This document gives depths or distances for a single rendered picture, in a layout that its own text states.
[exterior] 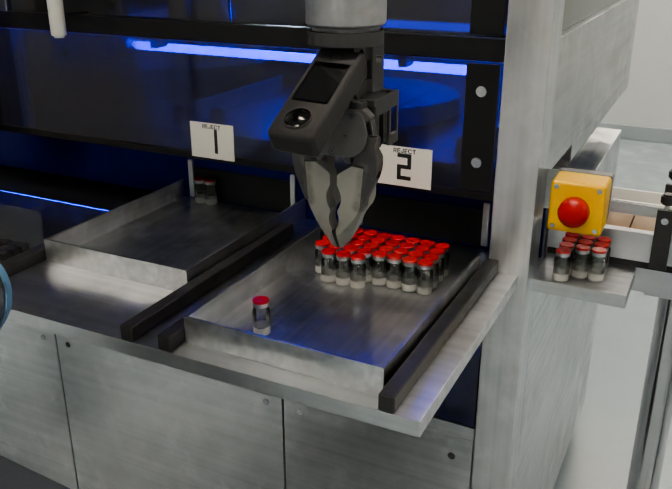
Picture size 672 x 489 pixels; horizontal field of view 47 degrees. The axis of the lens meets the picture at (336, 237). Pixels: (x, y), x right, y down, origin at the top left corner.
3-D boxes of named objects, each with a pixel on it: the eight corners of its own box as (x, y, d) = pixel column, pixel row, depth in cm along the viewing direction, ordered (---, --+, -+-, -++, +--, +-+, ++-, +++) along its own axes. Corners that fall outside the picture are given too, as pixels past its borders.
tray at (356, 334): (318, 247, 122) (317, 226, 121) (478, 278, 111) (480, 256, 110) (185, 342, 94) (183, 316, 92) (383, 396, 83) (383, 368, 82)
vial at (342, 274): (339, 278, 111) (339, 248, 109) (353, 281, 110) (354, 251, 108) (332, 284, 109) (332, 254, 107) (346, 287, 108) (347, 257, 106)
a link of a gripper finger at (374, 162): (382, 206, 75) (384, 117, 72) (376, 211, 74) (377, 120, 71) (338, 199, 77) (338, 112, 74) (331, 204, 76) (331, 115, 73)
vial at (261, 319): (259, 327, 97) (257, 296, 95) (274, 330, 96) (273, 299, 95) (249, 334, 95) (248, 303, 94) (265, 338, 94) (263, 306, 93)
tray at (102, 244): (183, 196, 145) (182, 178, 144) (305, 217, 135) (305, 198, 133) (46, 260, 117) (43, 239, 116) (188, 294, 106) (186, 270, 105)
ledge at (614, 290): (550, 256, 124) (552, 245, 123) (637, 271, 118) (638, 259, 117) (530, 290, 112) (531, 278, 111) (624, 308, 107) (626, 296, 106)
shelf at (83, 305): (162, 203, 148) (162, 193, 147) (529, 268, 119) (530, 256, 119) (-54, 303, 108) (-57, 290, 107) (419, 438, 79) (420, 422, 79)
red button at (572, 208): (560, 218, 107) (563, 191, 105) (590, 223, 105) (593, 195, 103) (554, 227, 103) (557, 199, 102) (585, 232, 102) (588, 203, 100)
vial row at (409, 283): (319, 267, 114) (319, 238, 113) (434, 290, 107) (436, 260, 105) (312, 272, 112) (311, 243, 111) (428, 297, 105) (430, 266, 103)
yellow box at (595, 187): (556, 213, 113) (561, 166, 111) (608, 221, 110) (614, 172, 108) (545, 230, 107) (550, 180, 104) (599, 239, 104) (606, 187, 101)
